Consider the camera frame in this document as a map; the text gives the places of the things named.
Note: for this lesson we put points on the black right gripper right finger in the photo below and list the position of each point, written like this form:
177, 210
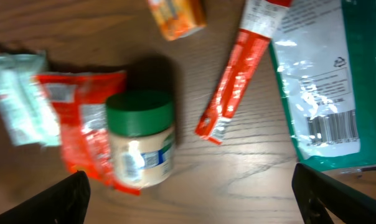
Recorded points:
317, 193

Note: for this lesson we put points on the red sachet stick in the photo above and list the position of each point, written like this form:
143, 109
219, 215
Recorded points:
260, 20

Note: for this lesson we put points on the orange snack packet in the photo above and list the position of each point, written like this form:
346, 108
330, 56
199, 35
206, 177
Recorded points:
79, 102

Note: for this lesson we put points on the mint green wipes pack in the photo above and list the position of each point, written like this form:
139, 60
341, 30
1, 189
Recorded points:
27, 113

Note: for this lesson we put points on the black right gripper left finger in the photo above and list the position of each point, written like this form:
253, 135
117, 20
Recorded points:
63, 203

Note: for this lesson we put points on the green product pouch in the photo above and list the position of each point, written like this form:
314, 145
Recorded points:
324, 56

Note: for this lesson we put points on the small orange box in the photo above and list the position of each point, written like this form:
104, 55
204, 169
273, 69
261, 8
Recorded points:
177, 18

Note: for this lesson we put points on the green lid spice jar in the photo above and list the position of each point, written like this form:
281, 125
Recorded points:
142, 136

